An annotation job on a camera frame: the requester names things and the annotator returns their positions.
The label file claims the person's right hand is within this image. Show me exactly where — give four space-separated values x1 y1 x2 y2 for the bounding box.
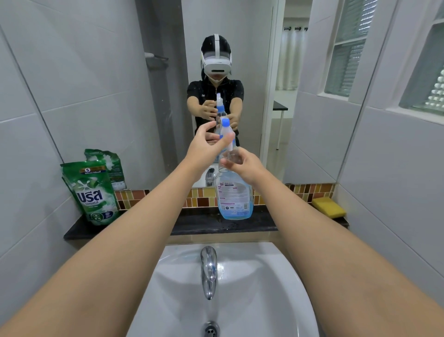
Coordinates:
219 146 270 188

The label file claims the person's left hand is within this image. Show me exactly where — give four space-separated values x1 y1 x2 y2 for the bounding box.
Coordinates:
184 120 236 178

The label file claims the white blue spray trigger head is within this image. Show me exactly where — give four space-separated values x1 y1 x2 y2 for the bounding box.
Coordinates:
218 117 237 152

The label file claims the clear hand soap bottle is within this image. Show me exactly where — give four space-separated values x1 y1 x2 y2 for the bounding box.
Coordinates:
214 147 254 221

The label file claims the green detergent refill pouch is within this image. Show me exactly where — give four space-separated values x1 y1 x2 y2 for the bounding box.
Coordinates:
60 160 120 226

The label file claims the person's left forearm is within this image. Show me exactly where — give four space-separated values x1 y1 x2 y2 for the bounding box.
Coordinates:
0 163 205 337

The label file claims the person's right forearm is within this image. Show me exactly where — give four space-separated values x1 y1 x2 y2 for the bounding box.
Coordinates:
253 172 444 337

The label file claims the brown mosaic tile strip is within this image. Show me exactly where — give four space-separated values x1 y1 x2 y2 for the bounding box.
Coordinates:
114 183 336 211

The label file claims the black stone ledge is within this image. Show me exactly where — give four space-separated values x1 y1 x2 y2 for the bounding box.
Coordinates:
63 205 350 241

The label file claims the yellow sponge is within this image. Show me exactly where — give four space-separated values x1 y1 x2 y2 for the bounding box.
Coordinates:
311 197 347 219

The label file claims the chrome faucet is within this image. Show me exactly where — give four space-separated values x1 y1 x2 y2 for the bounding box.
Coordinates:
200 245 218 300

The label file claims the white ceramic sink basin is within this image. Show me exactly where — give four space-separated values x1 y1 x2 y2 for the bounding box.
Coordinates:
126 242 320 337

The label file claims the glass block window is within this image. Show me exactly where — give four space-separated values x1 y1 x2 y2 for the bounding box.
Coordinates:
387 20 444 125

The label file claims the wall mirror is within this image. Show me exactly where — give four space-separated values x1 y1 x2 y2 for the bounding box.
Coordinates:
0 0 400 191

